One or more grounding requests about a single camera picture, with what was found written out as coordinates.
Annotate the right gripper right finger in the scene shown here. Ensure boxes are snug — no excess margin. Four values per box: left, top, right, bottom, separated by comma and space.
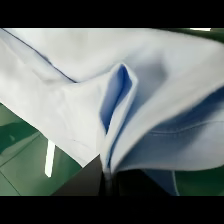
108, 168, 171, 197

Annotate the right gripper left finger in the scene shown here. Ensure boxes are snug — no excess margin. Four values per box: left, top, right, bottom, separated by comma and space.
51, 153, 108, 197

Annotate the light blue shirt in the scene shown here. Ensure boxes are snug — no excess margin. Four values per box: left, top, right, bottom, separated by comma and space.
0, 27, 224, 197

